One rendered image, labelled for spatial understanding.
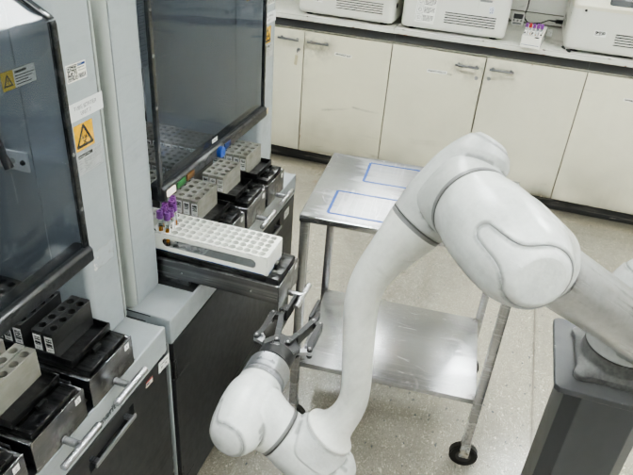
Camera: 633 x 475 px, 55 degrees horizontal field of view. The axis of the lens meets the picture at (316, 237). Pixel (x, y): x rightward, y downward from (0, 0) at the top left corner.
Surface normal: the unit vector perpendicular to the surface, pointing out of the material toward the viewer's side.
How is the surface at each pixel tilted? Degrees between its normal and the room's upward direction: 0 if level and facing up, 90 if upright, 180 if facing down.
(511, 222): 33
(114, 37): 90
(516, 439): 0
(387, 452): 0
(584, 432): 90
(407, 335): 0
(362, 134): 90
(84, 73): 90
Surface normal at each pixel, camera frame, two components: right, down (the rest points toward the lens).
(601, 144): -0.31, 0.48
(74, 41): 0.95, 0.22
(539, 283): 0.15, 0.48
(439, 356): 0.07, -0.85
